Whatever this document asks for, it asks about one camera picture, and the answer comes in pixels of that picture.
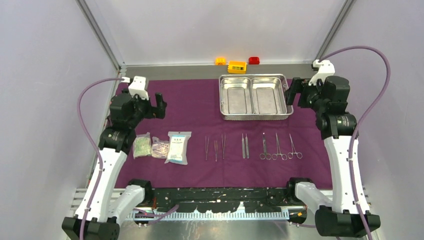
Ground steel instrument tray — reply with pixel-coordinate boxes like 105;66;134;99
218;74;294;121

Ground red block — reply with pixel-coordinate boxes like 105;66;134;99
248;56;260;65

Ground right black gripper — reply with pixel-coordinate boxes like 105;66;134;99
284;76;328;113

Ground steel surgical forceps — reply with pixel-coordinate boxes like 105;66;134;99
287;134;303;159

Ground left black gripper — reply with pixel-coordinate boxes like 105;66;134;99
123;88;166;129

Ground purple cloth wrap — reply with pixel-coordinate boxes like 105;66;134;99
115;79;332;189

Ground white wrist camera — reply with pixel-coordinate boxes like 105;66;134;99
121;76;150;100
308;59;335;86

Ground small orange block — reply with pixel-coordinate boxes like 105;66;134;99
214;57;227;66

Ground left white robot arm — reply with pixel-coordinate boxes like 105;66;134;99
62;92;167;240

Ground green packet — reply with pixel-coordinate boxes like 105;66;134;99
132;132;152;159

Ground steel surgical scissors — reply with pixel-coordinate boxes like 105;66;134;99
259;132;272;160
271;133;288;161

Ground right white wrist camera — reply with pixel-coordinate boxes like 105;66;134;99
308;59;335;86

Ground white sterile pouch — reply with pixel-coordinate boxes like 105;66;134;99
165;131;192;165

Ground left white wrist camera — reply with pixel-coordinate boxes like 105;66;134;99
121;76;150;100

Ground orange yellow toy block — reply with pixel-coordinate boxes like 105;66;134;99
227;60;248;75

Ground pink clear packet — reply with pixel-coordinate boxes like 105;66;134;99
151;136;170;159

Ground steel tweezers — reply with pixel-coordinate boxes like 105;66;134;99
221;133;226;160
205;136;210;161

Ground steel tissue forceps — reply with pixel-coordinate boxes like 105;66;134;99
214;140;219;162

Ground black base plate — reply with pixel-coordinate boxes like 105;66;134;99
137;187;306;213

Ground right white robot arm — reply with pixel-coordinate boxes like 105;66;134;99
284;76;381;238

